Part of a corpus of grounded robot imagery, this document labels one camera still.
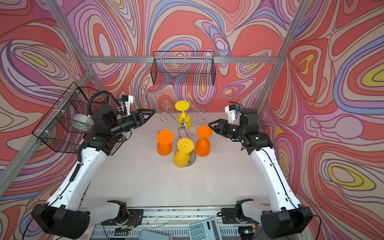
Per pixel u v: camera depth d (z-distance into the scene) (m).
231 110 0.63
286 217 0.37
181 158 0.70
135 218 0.72
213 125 0.69
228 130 0.60
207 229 0.69
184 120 0.80
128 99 0.61
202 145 0.73
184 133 0.72
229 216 0.73
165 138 0.66
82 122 0.70
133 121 0.59
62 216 0.36
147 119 0.60
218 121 0.62
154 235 0.65
